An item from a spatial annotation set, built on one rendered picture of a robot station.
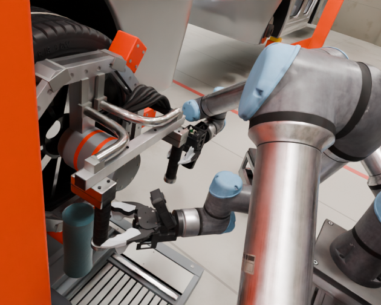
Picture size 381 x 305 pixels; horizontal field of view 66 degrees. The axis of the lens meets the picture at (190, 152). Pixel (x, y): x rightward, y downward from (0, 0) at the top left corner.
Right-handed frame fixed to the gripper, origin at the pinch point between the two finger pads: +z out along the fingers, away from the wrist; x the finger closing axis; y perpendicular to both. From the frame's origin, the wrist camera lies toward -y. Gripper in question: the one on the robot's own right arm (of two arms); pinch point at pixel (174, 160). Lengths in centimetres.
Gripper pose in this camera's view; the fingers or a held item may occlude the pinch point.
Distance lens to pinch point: 96.8
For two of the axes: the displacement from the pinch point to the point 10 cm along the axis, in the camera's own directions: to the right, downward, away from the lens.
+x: 8.5, 4.3, -2.9
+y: 2.2, -8.1, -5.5
